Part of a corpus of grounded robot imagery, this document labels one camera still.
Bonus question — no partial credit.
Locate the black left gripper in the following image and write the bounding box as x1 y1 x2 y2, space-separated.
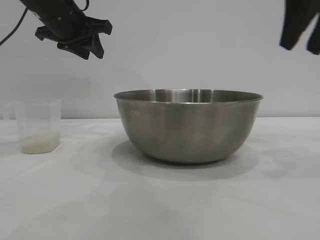
19 0 113 60

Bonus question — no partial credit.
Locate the clear plastic measuring cup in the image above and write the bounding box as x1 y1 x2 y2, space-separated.
2 98 62 154

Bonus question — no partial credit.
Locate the white uncooked rice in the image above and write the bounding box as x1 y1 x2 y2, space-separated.
21 133 61 154

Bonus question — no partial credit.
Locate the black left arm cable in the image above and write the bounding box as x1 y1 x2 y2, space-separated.
0 6 28 47

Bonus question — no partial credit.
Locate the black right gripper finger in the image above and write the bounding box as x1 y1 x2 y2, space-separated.
306 14 320 55
279 0 320 51

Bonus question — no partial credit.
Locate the stainless steel mixing bowl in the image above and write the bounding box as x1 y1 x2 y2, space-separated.
112 88 265 165

